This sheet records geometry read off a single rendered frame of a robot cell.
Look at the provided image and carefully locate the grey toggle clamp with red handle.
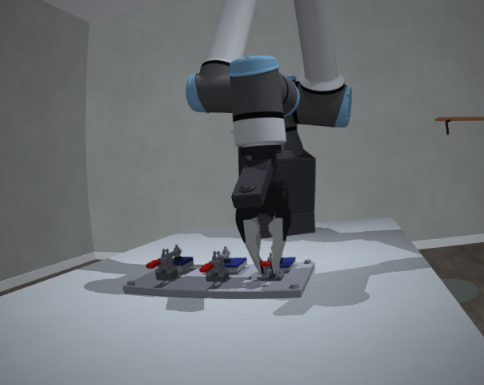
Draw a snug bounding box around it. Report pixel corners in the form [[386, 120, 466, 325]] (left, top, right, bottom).
[[199, 246, 230, 282], [260, 252, 284, 282], [146, 245, 181, 281]]

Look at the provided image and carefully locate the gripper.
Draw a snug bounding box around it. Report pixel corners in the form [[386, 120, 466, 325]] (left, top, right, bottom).
[[235, 145, 291, 274]]

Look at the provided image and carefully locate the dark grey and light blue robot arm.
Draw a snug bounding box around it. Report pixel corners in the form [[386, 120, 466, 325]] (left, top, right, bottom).
[[186, 0, 352, 209]]

